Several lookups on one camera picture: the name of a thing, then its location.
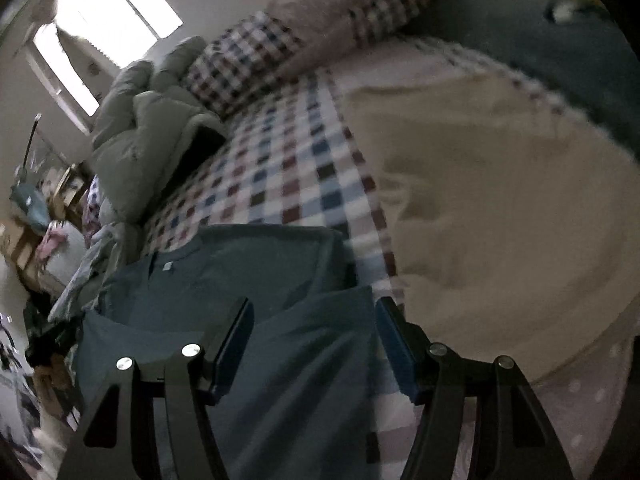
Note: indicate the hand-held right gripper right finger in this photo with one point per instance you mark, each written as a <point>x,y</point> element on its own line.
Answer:
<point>395,350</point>

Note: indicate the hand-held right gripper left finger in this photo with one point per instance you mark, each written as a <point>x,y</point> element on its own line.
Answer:
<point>235,355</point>

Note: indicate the dark teal shirt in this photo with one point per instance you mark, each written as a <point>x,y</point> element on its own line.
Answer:
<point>300,360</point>

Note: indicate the light grey-green garment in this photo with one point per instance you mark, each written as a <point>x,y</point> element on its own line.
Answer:
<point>95,260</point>

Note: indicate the beige cloth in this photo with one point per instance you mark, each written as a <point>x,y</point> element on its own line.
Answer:
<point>500,210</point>

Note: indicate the checkered bed sheet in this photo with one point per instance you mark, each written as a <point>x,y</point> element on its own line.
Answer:
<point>280,175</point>

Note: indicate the grey covered furniture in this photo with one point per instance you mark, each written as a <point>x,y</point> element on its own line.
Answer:
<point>67,260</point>

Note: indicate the pink dotted sheet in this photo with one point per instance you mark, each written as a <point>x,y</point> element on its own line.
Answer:
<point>585,410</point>

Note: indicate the pink cloth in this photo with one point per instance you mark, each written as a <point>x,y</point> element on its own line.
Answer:
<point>52,242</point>

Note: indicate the cardboard box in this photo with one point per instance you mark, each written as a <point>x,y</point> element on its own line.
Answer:
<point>25,255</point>

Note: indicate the wooden chair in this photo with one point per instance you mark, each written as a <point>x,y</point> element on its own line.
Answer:
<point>70,190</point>

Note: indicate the grey-green puffy jacket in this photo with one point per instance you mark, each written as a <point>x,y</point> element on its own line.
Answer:
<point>145,125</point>

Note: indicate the teal bag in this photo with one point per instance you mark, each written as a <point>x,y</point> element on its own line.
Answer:
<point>30,207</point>

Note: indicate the black pole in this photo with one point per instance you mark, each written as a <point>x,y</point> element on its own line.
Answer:
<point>31,142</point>

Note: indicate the checkered pillow with pink band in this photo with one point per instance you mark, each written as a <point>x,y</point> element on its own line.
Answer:
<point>280,45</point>

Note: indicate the blue cartoon print cloth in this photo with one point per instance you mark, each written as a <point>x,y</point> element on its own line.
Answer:
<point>500,30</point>

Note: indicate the window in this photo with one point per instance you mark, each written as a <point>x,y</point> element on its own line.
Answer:
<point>115,5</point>

